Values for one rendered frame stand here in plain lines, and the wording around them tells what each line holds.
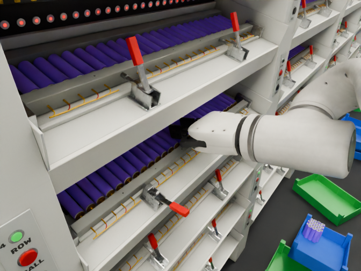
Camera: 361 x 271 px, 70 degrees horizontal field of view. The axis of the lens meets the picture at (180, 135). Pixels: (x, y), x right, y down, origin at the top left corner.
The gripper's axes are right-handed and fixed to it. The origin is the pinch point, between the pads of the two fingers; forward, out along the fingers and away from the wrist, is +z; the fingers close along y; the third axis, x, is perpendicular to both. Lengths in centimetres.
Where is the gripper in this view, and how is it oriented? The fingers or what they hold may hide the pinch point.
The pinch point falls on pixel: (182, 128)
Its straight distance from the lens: 57.1
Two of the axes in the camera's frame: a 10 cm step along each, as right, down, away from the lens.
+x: 2.0, 9.0, 4.0
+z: -7.6, -1.2, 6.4
